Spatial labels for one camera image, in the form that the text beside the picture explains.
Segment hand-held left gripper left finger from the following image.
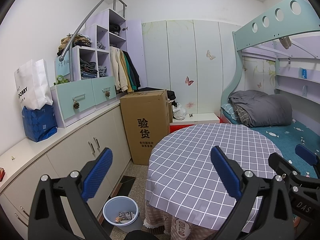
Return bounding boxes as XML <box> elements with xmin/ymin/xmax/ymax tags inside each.
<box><xmin>28</xmin><ymin>147</ymin><xmax>113</xmax><ymax>240</ymax></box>

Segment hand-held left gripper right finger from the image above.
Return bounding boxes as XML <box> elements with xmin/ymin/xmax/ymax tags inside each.
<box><xmin>210</xmin><ymin>145</ymin><xmax>294</xmax><ymax>240</ymax></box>

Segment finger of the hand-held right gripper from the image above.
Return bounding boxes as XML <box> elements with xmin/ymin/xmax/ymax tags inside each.
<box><xmin>268</xmin><ymin>152</ymin><xmax>302</xmax><ymax>188</ymax></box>
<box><xmin>294</xmin><ymin>144</ymin><xmax>320</xmax><ymax>178</ymax></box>

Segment light blue trash bin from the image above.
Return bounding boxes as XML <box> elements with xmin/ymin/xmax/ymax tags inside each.
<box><xmin>102</xmin><ymin>196</ymin><xmax>140</xmax><ymax>227</ymax></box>

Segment patterned stocking package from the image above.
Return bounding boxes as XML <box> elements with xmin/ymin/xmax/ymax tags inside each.
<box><xmin>117</xmin><ymin>211</ymin><xmax>134</xmax><ymax>221</ymax></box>

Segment teal candy print bedsheet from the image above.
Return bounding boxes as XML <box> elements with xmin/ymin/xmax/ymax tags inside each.
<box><xmin>221</xmin><ymin>115</ymin><xmax>320</xmax><ymax>180</ymax></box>

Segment grey checked tablecloth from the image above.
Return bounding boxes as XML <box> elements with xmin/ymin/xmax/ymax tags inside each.
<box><xmin>144</xmin><ymin>123</ymin><xmax>285</xmax><ymax>232</ymax></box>

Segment white low cabinet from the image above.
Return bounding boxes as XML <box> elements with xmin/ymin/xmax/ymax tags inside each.
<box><xmin>0</xmin><ymin>99</ymin><xmax>133</xmax><ymax>240</ymax></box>

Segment grey duvet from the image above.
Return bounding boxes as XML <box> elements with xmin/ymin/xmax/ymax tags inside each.
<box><xmin>228</xmin><ymin>90</ymin><xmax>293</xmax><ymax>127</ymax></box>

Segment grey plaid blanket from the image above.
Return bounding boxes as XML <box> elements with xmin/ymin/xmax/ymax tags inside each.
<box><xmin>232</xmin><ymin>104</ymin><xmax>250</xmax><ymax>127</ymax></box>

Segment white low platform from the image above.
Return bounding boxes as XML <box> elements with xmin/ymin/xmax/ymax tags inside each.
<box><xmin>170</xmin><ymin>112</ymin><xmax>220</xmax><ymax>125</ymax></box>

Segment teal striped pillow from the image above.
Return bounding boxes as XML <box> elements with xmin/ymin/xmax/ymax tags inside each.
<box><xmin>220</xmin><ymin>103</ymin><xmax>238</xmax><ymax>120</ymax></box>

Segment large cardboard box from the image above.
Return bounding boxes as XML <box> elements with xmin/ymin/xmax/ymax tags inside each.
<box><xmin>119</xmin><ymin>89</ymin><xmax>171</xmax><ymax>165</ymax></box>

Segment black round stool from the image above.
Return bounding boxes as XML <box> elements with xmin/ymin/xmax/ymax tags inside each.
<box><xmin>124</xmin><ymin>229</ymin><xmax>160</xmax><ymax>240</ymax></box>

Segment white plastic bag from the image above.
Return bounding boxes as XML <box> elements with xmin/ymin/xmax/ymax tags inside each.
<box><xmin>172</xmin><ymin>104</ymin><xmax>187</xmax><ymax>120</ymax></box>

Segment beige patterned table skirt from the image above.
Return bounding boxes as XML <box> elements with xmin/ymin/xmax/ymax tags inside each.
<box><xmin>143</xmin><ymin>204</ymin><xmax>215</xmax><ymax>240</ymax></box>

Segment blue patterned bag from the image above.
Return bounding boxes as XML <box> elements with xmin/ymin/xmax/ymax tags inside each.
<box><xmin>21</xmin><ymin>104</ymin><xmax>58</xmax><ymax>143</ymax></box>

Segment wide teal drawer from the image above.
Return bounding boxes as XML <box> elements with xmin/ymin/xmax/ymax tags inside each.
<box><xmin>59</xmin><ymin>82</ymin><xmax>97</xmax><ymax>127</ymax></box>

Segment narrow teal drawer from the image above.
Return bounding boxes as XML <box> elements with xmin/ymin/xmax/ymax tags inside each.
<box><xmin>91</xmin><ymin>76</ymin><xmax>117</xmax><ymax>105</ymax></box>

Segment black cloth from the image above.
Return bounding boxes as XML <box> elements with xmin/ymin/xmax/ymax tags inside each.
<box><xmin>139</xmin><ymin>87</ymin><xmax>178</xmax><ymax>103</ymax></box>

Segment green hair clip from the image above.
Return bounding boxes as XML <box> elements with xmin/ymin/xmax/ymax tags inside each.
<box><xmin>52</xmin><ymin>74</ymin><xmax>69</xmax><ymax>85</ymax></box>

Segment blue folded jeans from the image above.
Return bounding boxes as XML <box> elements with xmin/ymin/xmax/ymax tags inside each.
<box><xmin>98</xmin><ymin>65</ymin><xmax>110</xmax><ymax>78</ymax></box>

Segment mustard hanging garment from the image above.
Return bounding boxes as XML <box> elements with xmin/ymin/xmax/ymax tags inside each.
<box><xmin>121</xmin><ymin>51</ymin><xmax>133</xmax><ymax>93</ymax></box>

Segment dark folded jeans pile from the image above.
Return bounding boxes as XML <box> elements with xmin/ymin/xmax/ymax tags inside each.
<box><xmin>80</xmin><ymin>61</ymin><xmax>98</xmax><ymax>80</ymax></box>

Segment cream hanging jacket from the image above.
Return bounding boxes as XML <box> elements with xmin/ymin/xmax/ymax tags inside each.
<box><xmin>109</xmin><ymin>46</ymin><xmax>128</xmax><ymax>92</ymax></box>

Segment green hanging garment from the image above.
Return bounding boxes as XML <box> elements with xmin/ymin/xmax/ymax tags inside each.
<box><xmin>125</xmin><ymin>51</ymin><xmax>137</xmax><ymax>90</ymax></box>

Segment black hanging coat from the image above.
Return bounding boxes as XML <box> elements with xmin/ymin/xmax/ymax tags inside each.
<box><xmin>124</xmin><ymin>50</ymin><xmax>141</xmax><ymax>90</ymax></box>

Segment white paper bag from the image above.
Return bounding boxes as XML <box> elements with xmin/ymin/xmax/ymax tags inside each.
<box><xmin>14</xmin><ymin>59</ymin><xmax>54</xmax><ymax>110</ymax></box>

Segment light blue paper sign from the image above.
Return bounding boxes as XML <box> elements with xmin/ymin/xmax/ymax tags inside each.
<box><xmin>54</xmin><ymin>56</ymin><xmax>73</xmax><ymax>77</ymax></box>

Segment brown hanging object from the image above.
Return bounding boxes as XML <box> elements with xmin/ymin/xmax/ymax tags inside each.
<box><xmin>279</xmin><ymin>36</ymin><xmax>292</xmax><ymax>49</ymax></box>

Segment white wardrobe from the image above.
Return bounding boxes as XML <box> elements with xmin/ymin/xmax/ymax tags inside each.
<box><xmin>141</xmin><ymin>19</ymin><xmax>244</xmax><ymax>117</ymax></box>

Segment brown folded clothes pile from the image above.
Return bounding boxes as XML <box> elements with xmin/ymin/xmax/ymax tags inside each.
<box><xmin>57</xmin><ymin>34</ymin><xmax>92</xmax><ymax>55</ymax></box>

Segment purple stair storage unit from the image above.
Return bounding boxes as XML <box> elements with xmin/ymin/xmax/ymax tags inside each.
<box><xmin>50</xmin><ymin>8</ymin><xmax>143</xmax><ymax>128</ymax></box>

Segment black folded clothes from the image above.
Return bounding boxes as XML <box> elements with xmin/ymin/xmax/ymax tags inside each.
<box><xmin>109</xmin><ymin>23</ymin><xmax>122</xmax><ymax>35</ymax></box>

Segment grey metal handrail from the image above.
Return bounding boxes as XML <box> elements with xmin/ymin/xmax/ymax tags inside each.
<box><xmin>61</xmin><ymin>0</ymin><xmax>128</xmax><ymax>82</ymax></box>

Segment purple bed wall shelves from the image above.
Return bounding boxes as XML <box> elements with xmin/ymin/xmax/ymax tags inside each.
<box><xmin>272</xmin><ymin>37</ymin><xmax>320</xmax><ymax>98</ymax></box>

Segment teal bunk bed frame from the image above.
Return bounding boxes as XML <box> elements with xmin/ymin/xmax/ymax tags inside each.
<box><xmin>220</xmin><ymin>0</ymin><xmax>320</xmax><ymax>130</ymax></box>

